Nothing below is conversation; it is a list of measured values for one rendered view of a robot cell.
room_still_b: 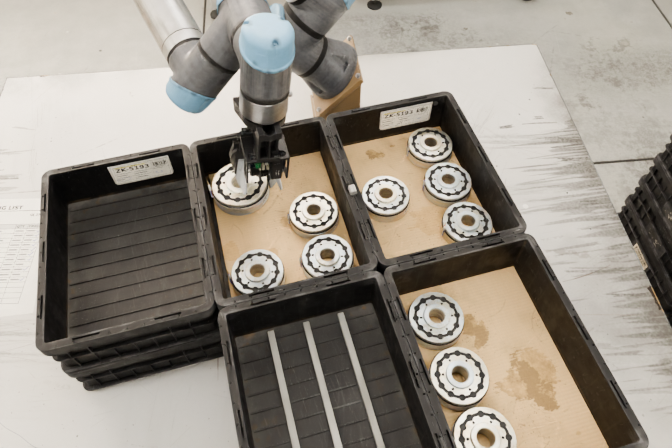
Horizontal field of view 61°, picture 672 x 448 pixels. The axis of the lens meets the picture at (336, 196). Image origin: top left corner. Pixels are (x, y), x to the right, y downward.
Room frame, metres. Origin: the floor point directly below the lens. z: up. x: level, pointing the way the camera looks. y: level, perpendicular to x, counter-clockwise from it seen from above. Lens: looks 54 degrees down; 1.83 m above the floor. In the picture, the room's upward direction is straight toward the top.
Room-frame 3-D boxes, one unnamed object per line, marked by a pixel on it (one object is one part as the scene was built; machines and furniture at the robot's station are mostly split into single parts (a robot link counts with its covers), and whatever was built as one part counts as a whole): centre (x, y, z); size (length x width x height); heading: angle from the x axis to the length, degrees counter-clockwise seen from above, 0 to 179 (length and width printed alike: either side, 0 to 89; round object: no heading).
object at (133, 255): (0.57, 0.41, 0.87); 0.40 x 0.30 x 0.11; 16
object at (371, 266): (0.65, 0.12, 0.92); 0.40 x 0.30 x 0.02; 16
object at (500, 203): (0.73, -0.17, 0.87); 0.40 x 0.30 x 0.11; 16
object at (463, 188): (0.75, -0.24, 0.86); 0.10 x 0.10 x 0.01
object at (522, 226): (0.73, -0.17, 0.92); 0.40 x 0.30 x 0.02; 16
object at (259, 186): (0.63, 0.18, 1.01); 0.10 x 0.10 x 0.01
